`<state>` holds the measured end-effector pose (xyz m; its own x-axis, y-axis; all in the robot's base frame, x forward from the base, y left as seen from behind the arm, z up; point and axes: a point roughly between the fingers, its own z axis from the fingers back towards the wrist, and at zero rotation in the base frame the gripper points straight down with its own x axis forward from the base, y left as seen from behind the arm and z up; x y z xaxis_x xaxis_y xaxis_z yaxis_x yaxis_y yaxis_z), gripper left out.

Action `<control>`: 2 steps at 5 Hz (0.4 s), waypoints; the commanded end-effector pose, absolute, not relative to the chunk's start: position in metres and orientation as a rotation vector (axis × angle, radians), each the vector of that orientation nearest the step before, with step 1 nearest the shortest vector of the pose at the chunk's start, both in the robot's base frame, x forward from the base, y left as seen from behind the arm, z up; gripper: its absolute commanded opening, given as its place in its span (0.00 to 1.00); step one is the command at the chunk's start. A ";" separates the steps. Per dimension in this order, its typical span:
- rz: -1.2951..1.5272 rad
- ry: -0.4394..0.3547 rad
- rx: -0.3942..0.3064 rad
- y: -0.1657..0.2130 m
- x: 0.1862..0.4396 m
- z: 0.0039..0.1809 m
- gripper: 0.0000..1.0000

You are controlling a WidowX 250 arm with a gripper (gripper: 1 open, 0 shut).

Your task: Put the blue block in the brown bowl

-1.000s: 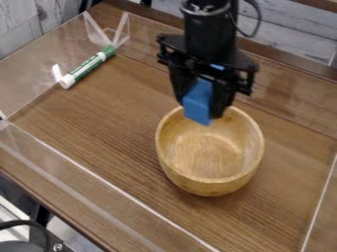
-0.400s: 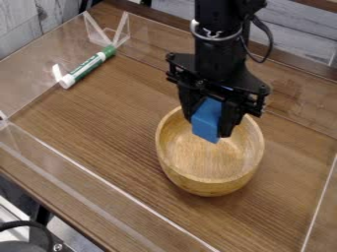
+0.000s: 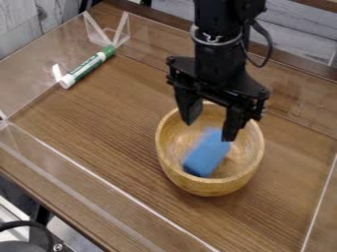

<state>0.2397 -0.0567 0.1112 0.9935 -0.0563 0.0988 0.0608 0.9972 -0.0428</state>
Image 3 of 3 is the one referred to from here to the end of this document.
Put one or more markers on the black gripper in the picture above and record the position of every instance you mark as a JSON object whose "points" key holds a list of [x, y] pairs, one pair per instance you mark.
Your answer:
{"points": [[230, 88]]}

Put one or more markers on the blue rectangular block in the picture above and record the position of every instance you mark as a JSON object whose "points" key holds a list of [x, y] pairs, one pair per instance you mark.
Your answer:
{"points": [[206, 154]]}

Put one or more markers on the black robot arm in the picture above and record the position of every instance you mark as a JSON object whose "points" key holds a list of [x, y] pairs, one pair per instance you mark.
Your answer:
{"points": [[221, 31]]}

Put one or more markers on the brown wooden bowl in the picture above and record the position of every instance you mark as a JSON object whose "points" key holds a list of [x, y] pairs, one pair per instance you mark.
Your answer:
{"points": [[174, 140]]}

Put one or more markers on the green and white marker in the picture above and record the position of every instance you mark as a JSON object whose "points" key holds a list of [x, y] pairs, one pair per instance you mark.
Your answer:
{"points": [[73, 76]]}

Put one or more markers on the clear acrylic front barrier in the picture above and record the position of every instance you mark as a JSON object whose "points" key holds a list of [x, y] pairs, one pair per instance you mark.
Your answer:
{"points": [[112, 218]]}

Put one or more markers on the clear acrylic triangular bracket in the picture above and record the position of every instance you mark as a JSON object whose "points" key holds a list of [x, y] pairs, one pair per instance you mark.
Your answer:
{"points": [[107, 36]]}

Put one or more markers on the black metal base bracket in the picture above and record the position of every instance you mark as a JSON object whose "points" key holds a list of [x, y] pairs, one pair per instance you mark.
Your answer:
{"points": [[56, 245]]}

